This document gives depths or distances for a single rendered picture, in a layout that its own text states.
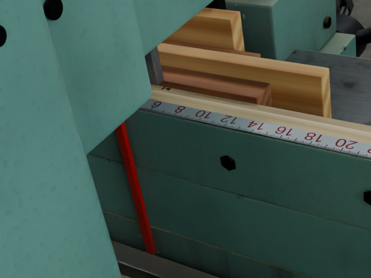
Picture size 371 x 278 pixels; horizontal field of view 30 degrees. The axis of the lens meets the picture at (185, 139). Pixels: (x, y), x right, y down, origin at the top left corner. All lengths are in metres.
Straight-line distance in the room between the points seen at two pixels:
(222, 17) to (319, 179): 0.17
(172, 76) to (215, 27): 0.05
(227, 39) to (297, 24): 0.11
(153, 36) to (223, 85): 0.08
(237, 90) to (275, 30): 0.12
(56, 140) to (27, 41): 0.04
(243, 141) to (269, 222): 0.07
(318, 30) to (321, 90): 0.21
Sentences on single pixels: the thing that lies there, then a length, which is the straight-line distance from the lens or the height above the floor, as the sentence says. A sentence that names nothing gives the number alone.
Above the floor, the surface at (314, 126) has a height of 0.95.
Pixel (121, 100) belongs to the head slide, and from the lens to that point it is 0.38.
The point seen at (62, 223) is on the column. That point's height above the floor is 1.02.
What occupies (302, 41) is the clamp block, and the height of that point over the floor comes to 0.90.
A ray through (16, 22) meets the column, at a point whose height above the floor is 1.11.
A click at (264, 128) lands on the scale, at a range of 0.44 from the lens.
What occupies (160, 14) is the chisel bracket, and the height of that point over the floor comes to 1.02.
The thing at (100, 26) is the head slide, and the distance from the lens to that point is 0.36.
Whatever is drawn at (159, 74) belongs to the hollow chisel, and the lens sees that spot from 0.52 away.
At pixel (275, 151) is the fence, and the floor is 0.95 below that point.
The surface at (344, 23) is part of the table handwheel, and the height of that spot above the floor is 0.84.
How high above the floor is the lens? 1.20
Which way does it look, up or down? 34 degrees down
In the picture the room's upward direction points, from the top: 11 degrees counter-clockwise
